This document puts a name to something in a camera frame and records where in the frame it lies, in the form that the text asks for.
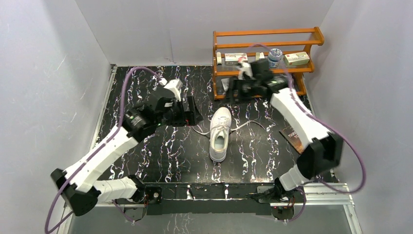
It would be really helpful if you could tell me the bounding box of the white box on left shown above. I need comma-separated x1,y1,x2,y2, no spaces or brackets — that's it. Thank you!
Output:
224,53,248,65

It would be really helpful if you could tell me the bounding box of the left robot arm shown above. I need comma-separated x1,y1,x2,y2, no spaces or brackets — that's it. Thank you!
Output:
51,88,203,216

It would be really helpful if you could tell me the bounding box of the white box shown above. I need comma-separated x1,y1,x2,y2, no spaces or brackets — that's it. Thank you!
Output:
283,51,310,67
224,53,248,65

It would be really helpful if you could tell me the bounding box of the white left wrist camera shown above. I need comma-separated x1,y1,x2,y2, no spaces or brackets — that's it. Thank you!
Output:
164,79,183,101

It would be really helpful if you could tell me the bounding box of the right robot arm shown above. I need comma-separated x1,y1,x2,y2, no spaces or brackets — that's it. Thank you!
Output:
225,59,343,202

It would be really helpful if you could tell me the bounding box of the dark book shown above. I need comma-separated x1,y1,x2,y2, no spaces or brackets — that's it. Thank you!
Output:
279,126,304,155

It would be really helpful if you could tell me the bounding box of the orange wooden shelf rack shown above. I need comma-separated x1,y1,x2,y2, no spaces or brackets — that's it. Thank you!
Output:
213,27,324,100

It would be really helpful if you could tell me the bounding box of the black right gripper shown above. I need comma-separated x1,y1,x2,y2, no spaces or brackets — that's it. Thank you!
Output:
220,77,259,105

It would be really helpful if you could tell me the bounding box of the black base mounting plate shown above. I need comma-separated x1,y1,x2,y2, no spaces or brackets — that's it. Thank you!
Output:
114,182,305,223

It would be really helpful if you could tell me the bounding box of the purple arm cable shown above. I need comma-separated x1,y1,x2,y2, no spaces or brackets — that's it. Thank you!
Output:
246,43,367,195
44,67,167,234

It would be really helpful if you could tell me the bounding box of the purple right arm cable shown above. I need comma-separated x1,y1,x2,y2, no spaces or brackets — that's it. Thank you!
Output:
246,43,367,195

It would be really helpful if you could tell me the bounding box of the white flat packet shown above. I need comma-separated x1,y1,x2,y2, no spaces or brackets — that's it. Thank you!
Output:
221,78,230,92

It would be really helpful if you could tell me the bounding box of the white shoelace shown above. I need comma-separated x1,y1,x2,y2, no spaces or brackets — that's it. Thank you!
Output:
191,120,266,136

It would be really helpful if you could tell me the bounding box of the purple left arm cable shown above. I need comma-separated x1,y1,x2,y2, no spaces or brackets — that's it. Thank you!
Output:
44,67,167,234

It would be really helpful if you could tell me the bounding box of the white box on right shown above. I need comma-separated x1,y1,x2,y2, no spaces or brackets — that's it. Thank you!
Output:
283,51,310,67

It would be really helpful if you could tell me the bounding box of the white sneaker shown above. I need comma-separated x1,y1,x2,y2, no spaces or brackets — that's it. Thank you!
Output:
209,107,232,162

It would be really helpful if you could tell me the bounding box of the blue white round jar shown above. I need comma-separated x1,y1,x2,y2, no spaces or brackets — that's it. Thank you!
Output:
267,48,283,68

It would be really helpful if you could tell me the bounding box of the aluminium rail frame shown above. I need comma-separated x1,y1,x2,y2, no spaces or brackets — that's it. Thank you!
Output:
58,183,361,234

